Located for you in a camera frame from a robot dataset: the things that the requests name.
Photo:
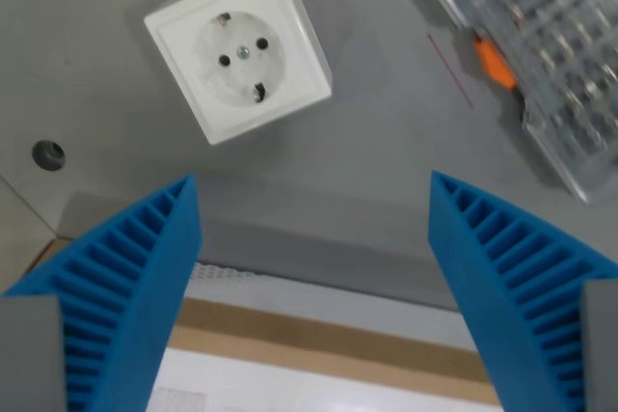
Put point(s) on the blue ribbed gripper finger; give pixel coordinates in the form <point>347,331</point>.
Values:
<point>130,286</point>
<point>507,286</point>

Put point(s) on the cardboard box with white label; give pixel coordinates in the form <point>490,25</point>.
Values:
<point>299,335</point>

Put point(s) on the clear plastic organizer case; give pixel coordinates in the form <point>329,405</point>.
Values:
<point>555,35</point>

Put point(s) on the white wall socket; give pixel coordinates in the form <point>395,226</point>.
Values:
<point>241,50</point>

